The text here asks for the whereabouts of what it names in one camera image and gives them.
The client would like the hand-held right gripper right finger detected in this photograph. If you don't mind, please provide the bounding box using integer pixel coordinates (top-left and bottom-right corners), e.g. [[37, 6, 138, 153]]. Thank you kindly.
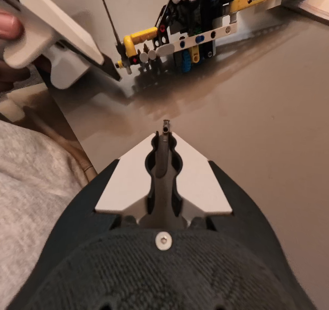
[[168, 132, 234, 227]]

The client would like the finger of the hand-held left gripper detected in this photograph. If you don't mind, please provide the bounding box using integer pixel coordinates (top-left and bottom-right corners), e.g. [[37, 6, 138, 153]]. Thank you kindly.
[[3, 0, 122, 82], [50, 45, 91, 90]]

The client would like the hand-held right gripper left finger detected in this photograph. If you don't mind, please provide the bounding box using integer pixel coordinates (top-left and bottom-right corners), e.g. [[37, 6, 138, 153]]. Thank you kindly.
[[94, 132, 162, 225]]

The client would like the grey lego rotor blade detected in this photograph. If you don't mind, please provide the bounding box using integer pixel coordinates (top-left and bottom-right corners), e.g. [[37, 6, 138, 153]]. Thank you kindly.
[[155, 120, 172, 179], [94, 0, 123, 48]]

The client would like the person's left hand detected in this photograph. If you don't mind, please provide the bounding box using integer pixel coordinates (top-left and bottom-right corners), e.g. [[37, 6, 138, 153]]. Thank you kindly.
[[0, 9, 32, 93]]

